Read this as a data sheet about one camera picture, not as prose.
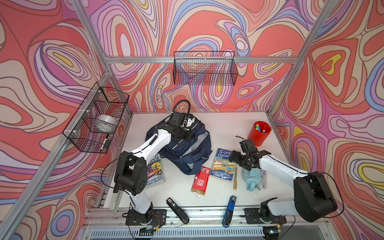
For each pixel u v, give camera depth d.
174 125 0.68
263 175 0.85
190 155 0.84
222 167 0.88
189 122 0.80
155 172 0.86
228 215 0.72
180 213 0.72
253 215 0.73
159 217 0.73
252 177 0.82
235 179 0.86
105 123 0.70
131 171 0.47
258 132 0.91
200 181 0.84
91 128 0.73
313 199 0.42
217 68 0.96
